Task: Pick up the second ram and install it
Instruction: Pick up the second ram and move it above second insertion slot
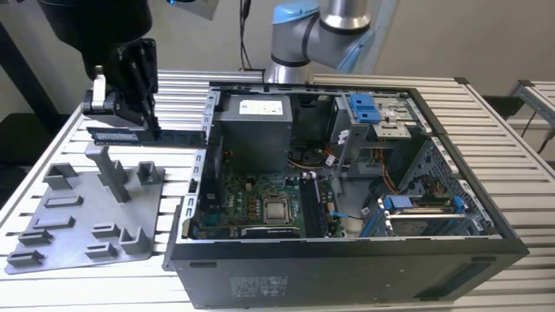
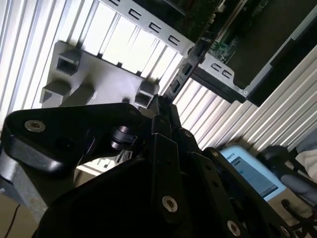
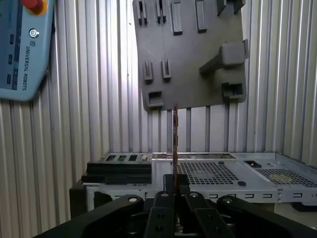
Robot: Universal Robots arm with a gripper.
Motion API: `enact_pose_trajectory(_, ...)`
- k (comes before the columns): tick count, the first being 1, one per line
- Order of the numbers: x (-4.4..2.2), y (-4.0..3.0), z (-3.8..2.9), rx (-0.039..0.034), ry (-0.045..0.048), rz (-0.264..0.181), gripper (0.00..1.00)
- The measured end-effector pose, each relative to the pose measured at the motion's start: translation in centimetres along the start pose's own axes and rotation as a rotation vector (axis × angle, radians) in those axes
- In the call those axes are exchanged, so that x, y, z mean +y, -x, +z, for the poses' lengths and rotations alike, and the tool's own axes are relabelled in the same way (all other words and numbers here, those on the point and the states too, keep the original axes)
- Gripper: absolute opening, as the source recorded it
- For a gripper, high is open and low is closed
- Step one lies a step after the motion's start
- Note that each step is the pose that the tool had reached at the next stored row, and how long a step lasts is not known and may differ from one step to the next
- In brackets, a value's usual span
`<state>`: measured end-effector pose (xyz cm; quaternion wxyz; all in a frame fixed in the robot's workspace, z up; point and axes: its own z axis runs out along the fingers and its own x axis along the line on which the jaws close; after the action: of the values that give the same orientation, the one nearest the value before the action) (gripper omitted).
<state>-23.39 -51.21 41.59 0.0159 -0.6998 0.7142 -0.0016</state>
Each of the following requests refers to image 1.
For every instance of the green motherboard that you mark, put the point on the green motherboard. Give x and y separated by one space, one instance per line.
234 195

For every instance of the black graphics card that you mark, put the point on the black graphics card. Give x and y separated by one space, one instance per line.
271 232

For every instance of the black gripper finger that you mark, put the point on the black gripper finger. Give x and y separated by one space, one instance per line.
139 71

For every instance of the grey plastic parts rack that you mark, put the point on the grey plastic parts rack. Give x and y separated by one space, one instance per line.
87 211

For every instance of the black RAM slot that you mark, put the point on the black RAM slot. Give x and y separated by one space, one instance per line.
310 208

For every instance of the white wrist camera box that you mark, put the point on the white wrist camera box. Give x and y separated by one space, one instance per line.
195 8

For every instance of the silver CPU in socket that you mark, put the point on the silver CPU in socket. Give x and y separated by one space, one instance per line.
276 211

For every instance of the black open PC case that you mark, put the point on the black open PC case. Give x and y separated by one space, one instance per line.
347 279

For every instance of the hard disk blue carrier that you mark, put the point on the hard disk blue carrier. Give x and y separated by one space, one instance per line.
400 203

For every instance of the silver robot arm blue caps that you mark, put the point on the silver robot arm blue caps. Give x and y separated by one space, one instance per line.
295 42

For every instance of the black box beyond table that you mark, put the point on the black box beyond table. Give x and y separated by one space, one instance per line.
503 105

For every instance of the blue drive latch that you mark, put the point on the blue drive latch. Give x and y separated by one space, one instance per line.
360 100
367 116

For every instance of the black stand frame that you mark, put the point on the black stand frame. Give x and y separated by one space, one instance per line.
25 139

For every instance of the metal slat side table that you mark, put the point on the metal slat side table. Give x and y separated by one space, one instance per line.
538 97

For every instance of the grey metal drive cage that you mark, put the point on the grey metal drive cage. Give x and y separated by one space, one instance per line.
390 130

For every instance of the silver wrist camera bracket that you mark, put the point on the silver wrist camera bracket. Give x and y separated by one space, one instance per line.
102 94

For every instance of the grey power supply unit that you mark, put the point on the grey power supply unit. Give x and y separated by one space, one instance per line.
251 139

